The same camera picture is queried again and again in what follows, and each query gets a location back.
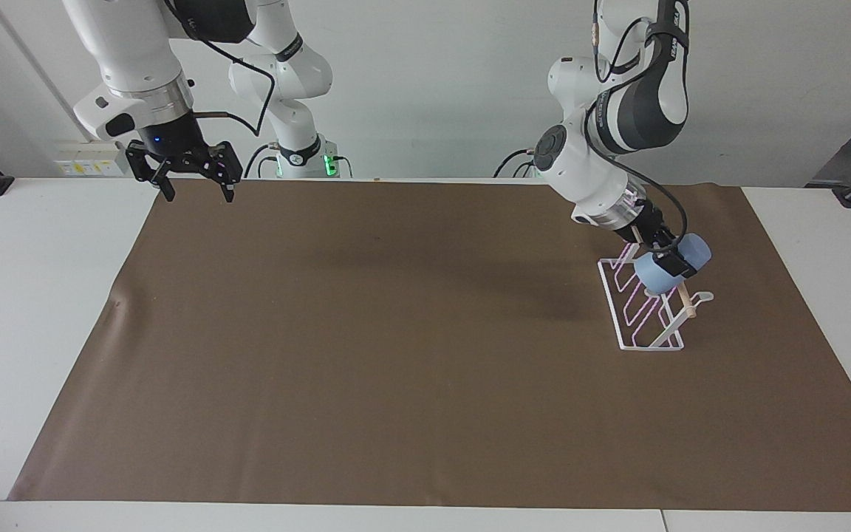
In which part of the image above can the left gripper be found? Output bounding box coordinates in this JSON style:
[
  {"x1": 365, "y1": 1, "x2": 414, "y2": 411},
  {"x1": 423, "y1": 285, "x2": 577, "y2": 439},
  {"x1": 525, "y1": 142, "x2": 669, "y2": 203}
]
[{"x1": 612, "y1": 204, "x2": 698, "y2": 281}]

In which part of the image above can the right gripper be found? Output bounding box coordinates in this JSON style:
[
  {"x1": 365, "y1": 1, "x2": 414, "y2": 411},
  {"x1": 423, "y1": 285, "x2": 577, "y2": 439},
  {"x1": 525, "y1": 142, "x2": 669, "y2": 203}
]
[{"x1": 126, "y1": 111, "x2": 242, "y2": 203}]

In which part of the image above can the light blue cup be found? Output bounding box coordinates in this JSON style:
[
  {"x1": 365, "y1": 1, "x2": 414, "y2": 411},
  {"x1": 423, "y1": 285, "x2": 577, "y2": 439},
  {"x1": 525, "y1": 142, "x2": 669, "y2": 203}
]
[{"x1": 632, "y1": 233, "x2": 714, "y2": 298}]

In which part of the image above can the white wire cup holder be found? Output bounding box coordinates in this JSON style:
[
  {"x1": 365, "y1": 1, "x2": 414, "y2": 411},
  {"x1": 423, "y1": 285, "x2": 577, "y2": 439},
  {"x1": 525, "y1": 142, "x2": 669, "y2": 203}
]
[{"x1": 597, "y1": 242, "x2": 715, "y2": 352}]

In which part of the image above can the black cable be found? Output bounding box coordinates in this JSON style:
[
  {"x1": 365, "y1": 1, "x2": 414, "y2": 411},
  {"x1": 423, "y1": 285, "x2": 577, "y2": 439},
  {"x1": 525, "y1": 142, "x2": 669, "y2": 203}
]
[
  {"x1": 583, "y1": 15, "x2": 691, "y2": 249},
  {"x1": 492, "y1": 148, "x2": 546, "y2": 179},
  {"x1": 244, "y1": 143, "x2": 280, "y2": 179},
  {"x1": 165, "y1": 0, "x2": 279, "y2": 140}
]

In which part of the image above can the white wall socket strip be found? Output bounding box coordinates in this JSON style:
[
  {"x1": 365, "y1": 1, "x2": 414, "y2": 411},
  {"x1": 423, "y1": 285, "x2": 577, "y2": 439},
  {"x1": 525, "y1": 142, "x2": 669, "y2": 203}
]
[{"x1": 55, "y1": 142, "x2": 132, "y2": 178}]

